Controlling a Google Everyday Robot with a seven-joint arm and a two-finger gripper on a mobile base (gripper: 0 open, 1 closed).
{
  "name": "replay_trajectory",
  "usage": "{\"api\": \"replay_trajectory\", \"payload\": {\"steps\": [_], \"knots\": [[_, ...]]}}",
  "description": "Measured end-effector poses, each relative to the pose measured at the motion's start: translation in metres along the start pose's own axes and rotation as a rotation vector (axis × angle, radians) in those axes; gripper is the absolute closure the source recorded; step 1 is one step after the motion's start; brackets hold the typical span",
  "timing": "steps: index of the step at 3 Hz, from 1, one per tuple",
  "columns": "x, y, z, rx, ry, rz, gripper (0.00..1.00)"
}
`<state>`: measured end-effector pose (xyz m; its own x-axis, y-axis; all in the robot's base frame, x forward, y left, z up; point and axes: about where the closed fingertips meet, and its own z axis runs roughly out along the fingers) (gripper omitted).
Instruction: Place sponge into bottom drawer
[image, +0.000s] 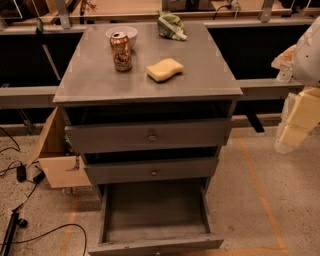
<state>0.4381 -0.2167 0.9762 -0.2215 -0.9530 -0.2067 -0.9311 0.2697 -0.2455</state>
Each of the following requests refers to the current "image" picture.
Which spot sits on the yellow sponge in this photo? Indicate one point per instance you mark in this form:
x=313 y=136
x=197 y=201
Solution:
x=164 y=69

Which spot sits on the grey middle drawer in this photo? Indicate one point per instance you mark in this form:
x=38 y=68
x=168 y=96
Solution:
x=151 y=170

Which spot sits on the black power adapter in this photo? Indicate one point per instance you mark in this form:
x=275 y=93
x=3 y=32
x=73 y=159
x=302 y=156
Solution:
x=21 y=173

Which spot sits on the gold soda can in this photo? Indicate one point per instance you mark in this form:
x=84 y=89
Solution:
x=121 y=51

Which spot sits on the clear plastic bottle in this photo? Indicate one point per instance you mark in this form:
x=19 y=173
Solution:
x=285 y=71

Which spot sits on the grey top drawer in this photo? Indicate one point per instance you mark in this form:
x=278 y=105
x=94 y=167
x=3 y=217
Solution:
x=121 y=137

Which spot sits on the black stand base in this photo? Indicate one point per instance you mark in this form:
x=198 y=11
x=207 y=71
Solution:
x=14 y=222

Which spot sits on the grey drawer cabinet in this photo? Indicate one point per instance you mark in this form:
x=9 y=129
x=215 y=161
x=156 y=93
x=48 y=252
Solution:
x=92 y=92

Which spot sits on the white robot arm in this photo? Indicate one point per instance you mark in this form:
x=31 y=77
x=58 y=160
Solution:
x=305 y=57

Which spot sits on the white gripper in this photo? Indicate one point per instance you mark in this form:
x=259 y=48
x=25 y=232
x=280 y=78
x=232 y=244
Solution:
x=308 y=61

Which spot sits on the grey bottom drawer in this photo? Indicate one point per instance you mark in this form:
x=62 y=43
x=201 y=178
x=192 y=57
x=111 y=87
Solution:
x=155 y=218

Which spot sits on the cardboard box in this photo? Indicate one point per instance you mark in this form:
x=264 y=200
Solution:
x=60 y=170

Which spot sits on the green white chip bag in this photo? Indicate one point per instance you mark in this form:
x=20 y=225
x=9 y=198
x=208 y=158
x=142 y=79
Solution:
x=171 y=26

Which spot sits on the grey drawer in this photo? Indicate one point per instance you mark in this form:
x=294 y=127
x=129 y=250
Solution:
x=121 y=137
x=155 y=218
x=151 y=170

